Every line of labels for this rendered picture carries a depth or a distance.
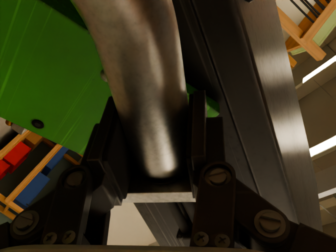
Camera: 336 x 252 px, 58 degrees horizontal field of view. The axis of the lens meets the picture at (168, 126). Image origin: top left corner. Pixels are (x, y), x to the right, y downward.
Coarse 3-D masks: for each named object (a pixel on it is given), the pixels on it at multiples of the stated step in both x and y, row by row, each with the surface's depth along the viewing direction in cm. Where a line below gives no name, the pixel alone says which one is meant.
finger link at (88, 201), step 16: (64, 176) 11; (80, 176) 11; (64, 192) 11; (80, 192) 11; (64, 208) 10; (80, 208) 10; (48, 224) 10; (64, 224) 10; (80, 224) 10; (96, 224) 12; (48, 240) 9; (64, 240) 9; (80, 240) 10; (96, 240) 12
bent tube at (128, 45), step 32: (96, 0) 9; (128, 0) 9; (160, 0) 9; (96, 32) 10; (128, 32) 9; (160, 32) 10; (128, 64) 10; (160, 64) 10; (128, 96) 11; (160, 96) 11; (128, 128) 12; (160, 128) 12; (160, 160) 13; (128, 192) 14; (160, 192) 14
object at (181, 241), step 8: (168, 208) 27; (176, 208) 27; (184, 208) 29; (192, 208) 26; (176, 216) 28; (184, 216) 30; (192, 216) 27; (184, 224) 28; (184, 232) 29; (184, 240) 29
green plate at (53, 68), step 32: (0, 0) 17; (32, 0) 17; (64, 0) 21; (0, 32) 19; (32, 32) 19; (64, 32) 18; (0, 64) 21; (32, 64) 20; (64, 64) 20; (96, 64) 20; (0, 96) 23; (32, 96) 22; (64, 96) 22; (96, 96) 22; (32, 128) 25; (64, 128) 25
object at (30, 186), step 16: (16, 144) 516; (32, 144) 543; (48, 144) 591; (0, 160) 489; (16, 160) 504; (48, 160) 530; (0, 176) 515; (32, 176) 502; (16, 192) 472; (32, 192) 491; (0, 208) 491; (16, 208) 465
